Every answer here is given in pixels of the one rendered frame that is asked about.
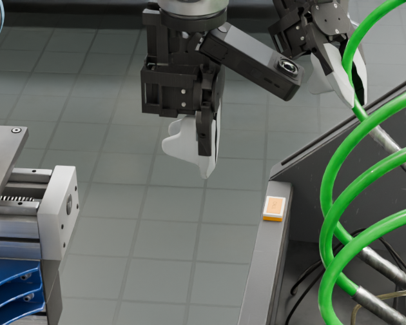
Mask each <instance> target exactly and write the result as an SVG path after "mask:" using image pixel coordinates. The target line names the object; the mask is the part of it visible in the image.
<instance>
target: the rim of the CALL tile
mask: <svg viewBox="0 0 406 325"><path fill-rule="evenodd" d="M269 198H270V196H267V199H266V205H265V208H264V214H263V216H266V217H278V218H282V216H283V212H284V205H285V198H283V197H271V198H278V199H283V201H282V208H281V212H280V214H276V213H266V211H267V205H268V202H269Z"/></svg>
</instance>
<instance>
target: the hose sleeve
mask: <svg viewBox="0 0 406 325"><path fill-rule="evenodd" d="M369 135H370V136H371V137H372V138H373V139H374V140H375V141H376V142H377V143H378V144H379V145H380V146H381V147H382V148H383V149H384V150H385V151H386V152H387V153H388V154H389V155H391V154H393V153H395V152H397V151H399V150H401V148H400V146H399V145H398V144H397V143H396V142H395V141H394V140H393V139H392V138H391V137H390V136H389V134H387V133H386V132H385V130H383V129H382V128H381V127H380V126H379V125H378V126H377V127H375V128H374V129H373V130H371V131H370V132H369ZM400 166H401V168H402V169H403V170H404V171H405V172H406V162H405V163H403V164H402V165H400Z"/></svg>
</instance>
